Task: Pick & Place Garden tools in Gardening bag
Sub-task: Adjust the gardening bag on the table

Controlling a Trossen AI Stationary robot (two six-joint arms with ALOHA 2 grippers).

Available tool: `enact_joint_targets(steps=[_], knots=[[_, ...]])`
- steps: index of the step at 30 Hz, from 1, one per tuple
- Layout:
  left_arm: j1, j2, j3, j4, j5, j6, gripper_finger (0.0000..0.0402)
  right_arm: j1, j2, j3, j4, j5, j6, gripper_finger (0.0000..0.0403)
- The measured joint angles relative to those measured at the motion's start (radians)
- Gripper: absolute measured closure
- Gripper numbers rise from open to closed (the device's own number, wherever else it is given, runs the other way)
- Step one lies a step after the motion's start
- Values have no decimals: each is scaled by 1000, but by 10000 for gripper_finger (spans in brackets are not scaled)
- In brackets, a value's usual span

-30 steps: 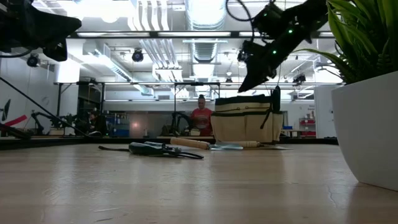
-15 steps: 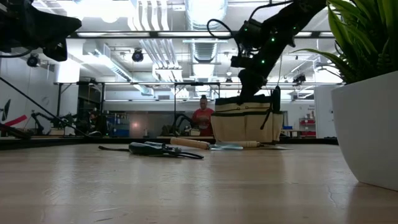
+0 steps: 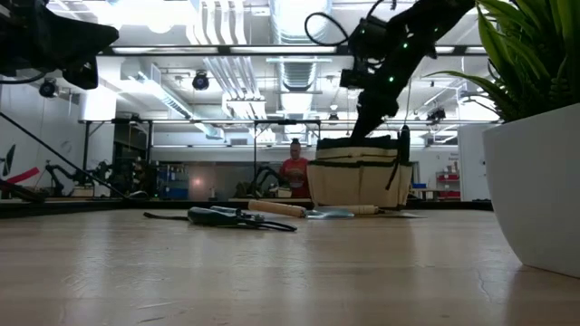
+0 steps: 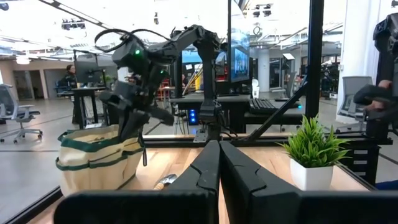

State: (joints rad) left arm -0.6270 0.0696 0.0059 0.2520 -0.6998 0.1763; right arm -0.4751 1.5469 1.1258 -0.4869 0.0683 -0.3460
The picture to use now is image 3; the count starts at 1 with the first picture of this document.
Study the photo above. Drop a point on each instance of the beige green-trimmed gardening bag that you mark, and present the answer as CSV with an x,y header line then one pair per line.
x,y
353,185

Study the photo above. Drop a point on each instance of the black ceiling spotlight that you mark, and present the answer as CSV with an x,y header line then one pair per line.
x,y
436,115
48,88
200,80

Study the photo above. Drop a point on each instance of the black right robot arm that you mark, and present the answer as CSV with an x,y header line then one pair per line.
x,y
430,22

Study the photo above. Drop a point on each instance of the black background shelf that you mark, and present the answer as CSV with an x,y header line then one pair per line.
x,y
131,154

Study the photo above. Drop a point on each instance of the white plant pot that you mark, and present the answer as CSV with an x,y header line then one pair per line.
x,y
534,190

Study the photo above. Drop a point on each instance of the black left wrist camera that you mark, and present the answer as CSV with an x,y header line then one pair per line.
x,y
81,72

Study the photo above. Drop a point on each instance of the blue storage bins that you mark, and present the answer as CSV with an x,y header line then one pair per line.
x,y
174,190

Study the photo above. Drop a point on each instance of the person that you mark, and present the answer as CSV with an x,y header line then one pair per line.
x,y
294,174

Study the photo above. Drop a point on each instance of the silver ventilation duct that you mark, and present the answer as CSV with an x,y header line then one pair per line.
x,y
299,22

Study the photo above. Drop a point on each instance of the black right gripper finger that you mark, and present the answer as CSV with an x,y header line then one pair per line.
x,y
367,129

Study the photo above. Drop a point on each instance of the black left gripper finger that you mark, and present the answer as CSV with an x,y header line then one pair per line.
x,y
86,38

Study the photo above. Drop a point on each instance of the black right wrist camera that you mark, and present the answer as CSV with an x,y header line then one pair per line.
x,y
351,78

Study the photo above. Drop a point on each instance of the black background robot arm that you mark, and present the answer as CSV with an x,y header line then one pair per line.
x,y
59,174

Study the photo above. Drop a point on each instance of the black overhead rig beam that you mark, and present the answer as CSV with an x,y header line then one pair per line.
x,y
224,50

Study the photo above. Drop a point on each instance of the red background shelf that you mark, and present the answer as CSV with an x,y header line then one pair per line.
x,y
448,179

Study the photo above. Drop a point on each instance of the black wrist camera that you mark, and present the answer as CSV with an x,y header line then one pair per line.
x,y
351,78
81,72

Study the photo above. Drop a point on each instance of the green artificial plant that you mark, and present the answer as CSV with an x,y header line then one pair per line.
x,y
534,54

